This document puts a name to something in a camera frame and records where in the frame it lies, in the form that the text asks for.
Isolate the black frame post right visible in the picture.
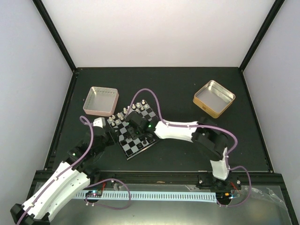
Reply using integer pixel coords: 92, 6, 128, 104
239, 0, 285, 72

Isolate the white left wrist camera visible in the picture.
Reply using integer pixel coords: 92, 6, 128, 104
93, 117, 106, 128

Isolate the pink metal tin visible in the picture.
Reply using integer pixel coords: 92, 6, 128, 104
83, 86, 119, 117

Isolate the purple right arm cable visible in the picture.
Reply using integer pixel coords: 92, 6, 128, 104
125, 88, 253, 209

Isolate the white slotted cable duct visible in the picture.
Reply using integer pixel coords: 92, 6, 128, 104
73, 190, 217, 203

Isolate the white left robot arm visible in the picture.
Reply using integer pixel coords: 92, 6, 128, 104
10, 127, 118, 225

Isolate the gold metal tin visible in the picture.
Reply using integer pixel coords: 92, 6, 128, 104
193, 80, 236, 119

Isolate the black frame post left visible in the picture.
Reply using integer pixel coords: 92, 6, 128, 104
32, 0, 76, 72

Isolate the black and white chessboard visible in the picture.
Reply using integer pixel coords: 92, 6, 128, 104
107, 100, 158, 160

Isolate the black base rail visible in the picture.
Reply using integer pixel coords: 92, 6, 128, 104
30, 170, 286, 191

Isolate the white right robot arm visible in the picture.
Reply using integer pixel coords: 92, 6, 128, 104
125, 112, 230, 189

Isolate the black frame post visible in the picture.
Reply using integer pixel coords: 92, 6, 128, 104
32, 0, 76, 72
239, 0, 285, 72

